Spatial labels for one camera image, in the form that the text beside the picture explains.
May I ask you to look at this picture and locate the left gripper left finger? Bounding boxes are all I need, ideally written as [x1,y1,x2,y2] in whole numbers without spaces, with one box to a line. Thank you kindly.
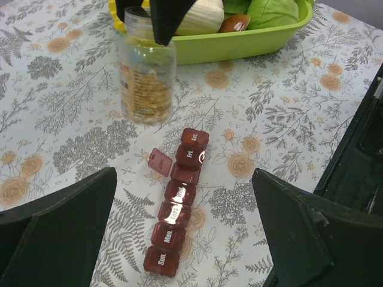
[1,167,117,287]

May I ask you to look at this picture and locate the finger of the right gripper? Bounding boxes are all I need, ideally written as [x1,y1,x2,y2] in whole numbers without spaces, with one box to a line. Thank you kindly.
[150,0,196,46]
[115,0,143,22]

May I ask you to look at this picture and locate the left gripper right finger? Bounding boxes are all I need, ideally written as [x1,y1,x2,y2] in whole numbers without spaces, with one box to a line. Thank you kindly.
[252,169,382,286]

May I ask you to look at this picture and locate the clear pill bottle yellow pills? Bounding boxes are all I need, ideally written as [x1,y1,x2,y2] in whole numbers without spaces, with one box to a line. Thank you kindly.
[119,7,177,126]

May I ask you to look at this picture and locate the red weekly pill organizer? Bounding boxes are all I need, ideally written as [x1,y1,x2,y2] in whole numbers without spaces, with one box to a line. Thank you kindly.
[143,128,209,278]

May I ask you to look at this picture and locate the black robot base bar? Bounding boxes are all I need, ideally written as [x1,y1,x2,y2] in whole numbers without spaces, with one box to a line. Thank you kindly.
[314,68,382,216]

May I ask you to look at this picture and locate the yellow napa cabbage toy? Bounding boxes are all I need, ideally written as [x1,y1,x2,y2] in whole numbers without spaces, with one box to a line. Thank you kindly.
[175,0,224,36]

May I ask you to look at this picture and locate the green plastic basket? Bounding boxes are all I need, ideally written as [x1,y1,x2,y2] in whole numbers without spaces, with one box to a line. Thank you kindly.
[108,0,314,66]

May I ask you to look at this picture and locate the brown mushroom toy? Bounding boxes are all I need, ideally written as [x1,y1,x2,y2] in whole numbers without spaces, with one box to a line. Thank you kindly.
[218,14,251,33]

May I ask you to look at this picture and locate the green napa cabbage toy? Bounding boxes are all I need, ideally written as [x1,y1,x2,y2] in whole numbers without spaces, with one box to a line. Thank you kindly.
[223,0,300,30]

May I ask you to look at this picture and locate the floral tablecloth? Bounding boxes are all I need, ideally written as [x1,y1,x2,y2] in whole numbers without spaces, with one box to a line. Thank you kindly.
[1,1,382,286]

